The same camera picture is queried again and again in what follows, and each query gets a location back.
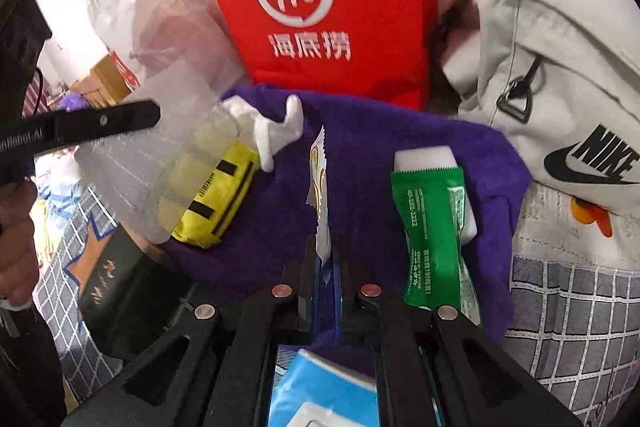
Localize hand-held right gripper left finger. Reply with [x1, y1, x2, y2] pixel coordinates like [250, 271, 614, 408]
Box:
[65, 234, 322, 427]

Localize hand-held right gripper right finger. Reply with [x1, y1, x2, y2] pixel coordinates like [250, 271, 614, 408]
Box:
[331, 234, 583, 427]

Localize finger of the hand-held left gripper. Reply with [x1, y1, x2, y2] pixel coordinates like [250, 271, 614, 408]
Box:
[0, 101, 162, 162]

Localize small white sachet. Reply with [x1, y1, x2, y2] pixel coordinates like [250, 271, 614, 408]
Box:
[304, 125, 333, 285]

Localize green white tissue pack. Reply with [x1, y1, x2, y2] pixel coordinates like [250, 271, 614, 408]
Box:
[390, 146, 482, 325]

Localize white plastic shopping bag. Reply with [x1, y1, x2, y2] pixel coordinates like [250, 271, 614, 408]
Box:
[77, 0, 261, 244]

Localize yellow zip pouch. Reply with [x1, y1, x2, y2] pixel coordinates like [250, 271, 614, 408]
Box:
[167, 142, 261, 250]

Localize white cotton gloves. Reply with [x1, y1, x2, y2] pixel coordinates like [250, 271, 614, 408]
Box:
[221, 97, 305, 172]

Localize person's left hand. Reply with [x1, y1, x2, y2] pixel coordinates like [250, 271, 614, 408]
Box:
[0, 181, 39, 308]

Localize purple plush toy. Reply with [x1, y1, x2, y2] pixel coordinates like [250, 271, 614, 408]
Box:
[59, 91, 93, 114]

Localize wooden headboard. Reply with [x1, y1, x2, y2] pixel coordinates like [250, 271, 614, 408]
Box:
[70, 52, 138, 108]

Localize colourful quilt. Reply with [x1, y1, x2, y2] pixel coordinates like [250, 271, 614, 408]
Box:
[34, 147, 83, 212]

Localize blue tissue pack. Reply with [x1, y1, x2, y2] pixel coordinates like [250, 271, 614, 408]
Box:
[267, 344, 446, 427]

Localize purple towel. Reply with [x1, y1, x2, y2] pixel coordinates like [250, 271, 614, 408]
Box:
[160, 84, 532, 375]

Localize dark tea box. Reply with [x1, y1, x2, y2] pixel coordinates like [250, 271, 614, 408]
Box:
[79, 227, 198, 360]

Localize fruit print bed sheet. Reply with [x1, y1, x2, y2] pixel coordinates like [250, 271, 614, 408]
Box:
[510, 179, 640, 268]

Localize grey checkered blanket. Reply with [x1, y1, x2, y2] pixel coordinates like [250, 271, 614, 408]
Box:
[37, 187, 640, 427]

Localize grey waist bag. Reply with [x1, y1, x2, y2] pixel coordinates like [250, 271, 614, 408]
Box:
[442, 0, 640, 215]

